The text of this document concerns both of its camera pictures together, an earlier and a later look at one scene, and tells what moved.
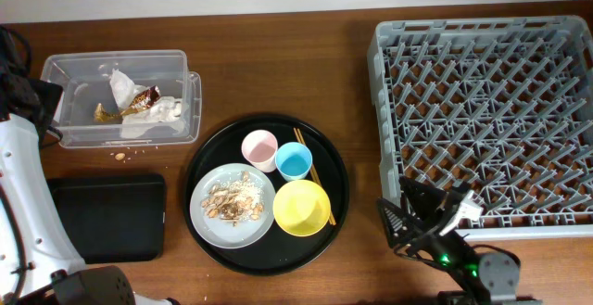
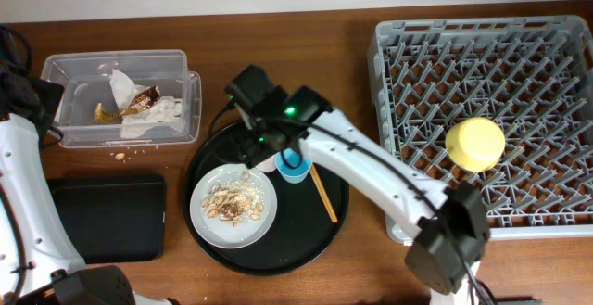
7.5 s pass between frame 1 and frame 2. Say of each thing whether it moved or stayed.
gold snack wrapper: stayed
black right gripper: moved
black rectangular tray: stayed
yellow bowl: moved
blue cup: stayed
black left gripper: stayed
